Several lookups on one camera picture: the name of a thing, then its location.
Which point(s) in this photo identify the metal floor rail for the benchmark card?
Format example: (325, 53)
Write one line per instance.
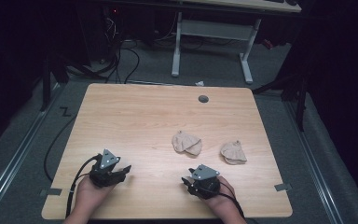
(15, 155)
(313, 161)

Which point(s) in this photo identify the beige sock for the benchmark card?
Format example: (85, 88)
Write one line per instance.
(187, 143)
(233, 153)

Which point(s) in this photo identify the black metal stand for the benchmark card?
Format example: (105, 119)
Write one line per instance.
(46, 84)
(298, 96)

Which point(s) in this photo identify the white crumpled paper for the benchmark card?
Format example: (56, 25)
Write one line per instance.
(199, 83)

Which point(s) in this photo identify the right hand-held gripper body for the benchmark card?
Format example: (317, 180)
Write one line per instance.
(205, 183)

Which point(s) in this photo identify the grey tape strip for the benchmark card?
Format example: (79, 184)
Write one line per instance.
(51, 192)
(282, 187)

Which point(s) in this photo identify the red object on floor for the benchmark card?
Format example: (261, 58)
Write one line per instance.
(268, 44)

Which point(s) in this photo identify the person's left hand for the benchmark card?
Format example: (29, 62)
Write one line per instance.
(90, 194)

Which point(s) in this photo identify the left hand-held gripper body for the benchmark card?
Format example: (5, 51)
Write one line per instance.
(107, 169)

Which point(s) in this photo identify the white-legged desk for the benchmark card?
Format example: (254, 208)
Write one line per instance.
(214, 29)

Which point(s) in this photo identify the person's right hand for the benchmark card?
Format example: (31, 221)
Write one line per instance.
(220, 202)

